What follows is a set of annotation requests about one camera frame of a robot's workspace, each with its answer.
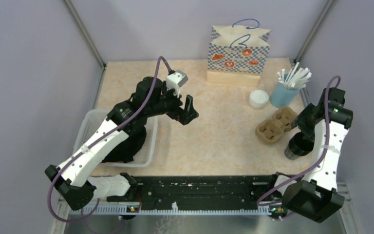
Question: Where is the white cup lid stack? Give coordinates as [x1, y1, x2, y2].
[248, 90, 269, 109]

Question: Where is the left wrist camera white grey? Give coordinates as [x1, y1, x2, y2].
[166, 70, 188, 98]

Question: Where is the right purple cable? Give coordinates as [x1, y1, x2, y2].
[256, 75, 341, 221]

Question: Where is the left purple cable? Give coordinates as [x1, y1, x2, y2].
[46, 56, 175, 234]

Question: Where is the white slotted cable duct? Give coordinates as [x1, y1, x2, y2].
[70, 202, 272, 216]

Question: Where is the brown pulp cup carrier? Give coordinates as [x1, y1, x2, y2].
[255, 106, 298, 144]

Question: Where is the blue straw holder cup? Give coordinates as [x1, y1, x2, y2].
[270, 82, 299, 108]

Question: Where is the white plastic basket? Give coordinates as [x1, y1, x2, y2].
[73, 109, 158, 168]

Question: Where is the black cloth in basket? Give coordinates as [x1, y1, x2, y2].
[102, 127, 147, 163]

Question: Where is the purple cable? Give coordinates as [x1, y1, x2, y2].
[256, 75, 341, 221]
[46, 56, 175, 234]

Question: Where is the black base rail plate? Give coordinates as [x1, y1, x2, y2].
[106, 173, 279, 211]

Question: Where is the paper bag blue checkered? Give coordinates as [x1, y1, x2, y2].
[206, 19, 271, 87]

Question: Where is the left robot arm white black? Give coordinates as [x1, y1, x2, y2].
[45, 72, 199, 211]

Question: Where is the stack of dark cups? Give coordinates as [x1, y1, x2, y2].
[284, 132, 314, 160]

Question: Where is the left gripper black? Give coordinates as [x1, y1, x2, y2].
[146, 81, 199, 125]

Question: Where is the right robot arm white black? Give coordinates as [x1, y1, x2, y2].
[266, 87, 353, 223]

